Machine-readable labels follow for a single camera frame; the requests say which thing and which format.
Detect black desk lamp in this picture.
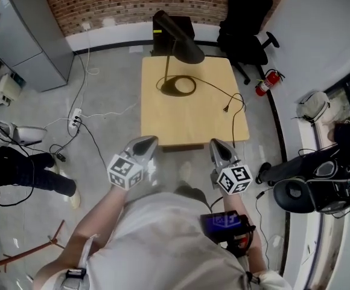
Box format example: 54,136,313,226
152,10,206,98

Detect thin black cable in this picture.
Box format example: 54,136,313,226
189,76,247,148

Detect black oval shell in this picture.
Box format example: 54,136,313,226
273,176,318,214

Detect white backpack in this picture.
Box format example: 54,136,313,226
296,91,331,123

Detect black waist monitor blue screen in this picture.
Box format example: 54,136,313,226
200,210,256,256

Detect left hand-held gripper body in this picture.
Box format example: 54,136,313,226
107,149,147,192

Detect black data cable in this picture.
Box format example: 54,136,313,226
209,195,224,211

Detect person's left forearm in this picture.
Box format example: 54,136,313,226
71,182,132,253

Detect white power cable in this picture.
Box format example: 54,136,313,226
71,28,139,120

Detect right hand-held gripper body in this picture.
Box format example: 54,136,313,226
210,161,252,196

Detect black office chair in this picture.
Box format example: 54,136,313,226
217,0,281,86

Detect cream plastic box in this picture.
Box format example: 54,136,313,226
0,73,22,103

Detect person's right forearm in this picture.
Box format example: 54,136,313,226
221,192,269,273

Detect brown wooden stand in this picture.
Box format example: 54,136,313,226
0,219,66,272

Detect black computer tower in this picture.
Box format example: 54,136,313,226
152,15,196,56

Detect white power strip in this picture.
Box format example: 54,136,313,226
68,108,83,130

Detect person's white t-shirt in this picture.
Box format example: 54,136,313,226
81,192,293,290

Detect silver refrigerator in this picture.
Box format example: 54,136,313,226
0,0,75,92

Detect person's dark trousers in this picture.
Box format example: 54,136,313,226
174,185,211,208

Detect red fire extinguisher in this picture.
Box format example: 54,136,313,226
255,68,285,97

